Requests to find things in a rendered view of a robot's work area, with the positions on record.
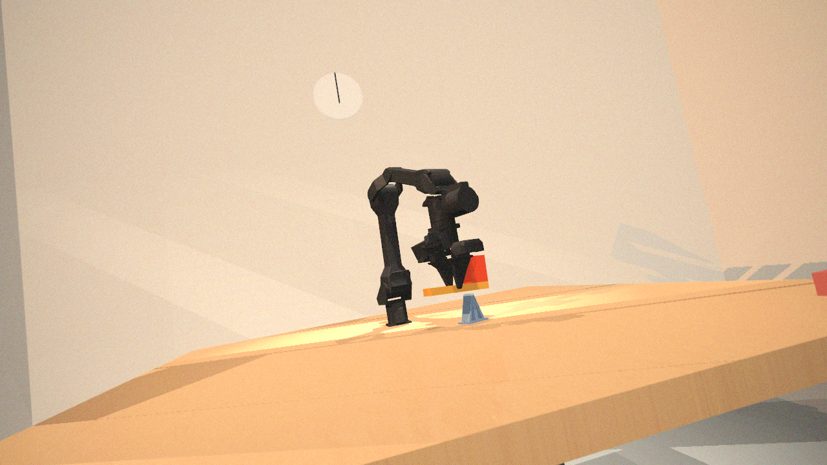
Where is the red rectangular block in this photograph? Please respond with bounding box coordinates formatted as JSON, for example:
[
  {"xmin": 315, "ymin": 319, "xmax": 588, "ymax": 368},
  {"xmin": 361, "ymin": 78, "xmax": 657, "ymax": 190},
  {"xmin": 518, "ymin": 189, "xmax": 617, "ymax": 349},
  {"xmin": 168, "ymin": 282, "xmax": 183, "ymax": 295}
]
[{"xmin": 812, "ymin": 270, "xmax": 827, "ymax": 296}]

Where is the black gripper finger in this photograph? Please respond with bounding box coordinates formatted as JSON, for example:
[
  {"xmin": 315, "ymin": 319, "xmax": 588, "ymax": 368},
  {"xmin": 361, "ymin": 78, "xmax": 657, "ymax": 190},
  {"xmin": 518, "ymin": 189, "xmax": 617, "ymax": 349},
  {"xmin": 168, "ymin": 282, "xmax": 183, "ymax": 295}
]
[
  {"xmin": 445, "ymin": 254, "xmax": 473, "ymax": 289},
  {"xmin": 428, "ymin": 260, "xmax": 454, "ymax": 286}
]

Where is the orange bar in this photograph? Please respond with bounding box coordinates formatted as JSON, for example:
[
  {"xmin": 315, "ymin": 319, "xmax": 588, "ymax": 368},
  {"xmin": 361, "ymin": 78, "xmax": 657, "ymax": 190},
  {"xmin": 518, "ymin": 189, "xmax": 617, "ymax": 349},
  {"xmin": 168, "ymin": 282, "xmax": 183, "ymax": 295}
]
[{"xmin": 423, "ymin": 255, "xmax": 489, "ymax": 296}]

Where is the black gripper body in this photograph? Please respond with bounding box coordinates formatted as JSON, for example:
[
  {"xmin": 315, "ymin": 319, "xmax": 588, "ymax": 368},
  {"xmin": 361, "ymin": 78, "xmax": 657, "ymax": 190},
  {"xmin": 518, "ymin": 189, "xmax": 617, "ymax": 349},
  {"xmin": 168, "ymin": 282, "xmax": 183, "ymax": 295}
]
[{"xmin": 417, "ymin": 219, "xmax": 484, "ymax": 263}]

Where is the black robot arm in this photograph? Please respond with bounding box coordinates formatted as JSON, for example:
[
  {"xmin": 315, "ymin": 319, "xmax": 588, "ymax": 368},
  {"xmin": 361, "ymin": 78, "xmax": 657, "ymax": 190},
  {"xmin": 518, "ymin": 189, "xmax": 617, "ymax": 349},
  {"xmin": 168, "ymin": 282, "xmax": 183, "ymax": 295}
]
[{"xmin": 368, "ymin": 167, "xmax": 479, "ymax": 327}]

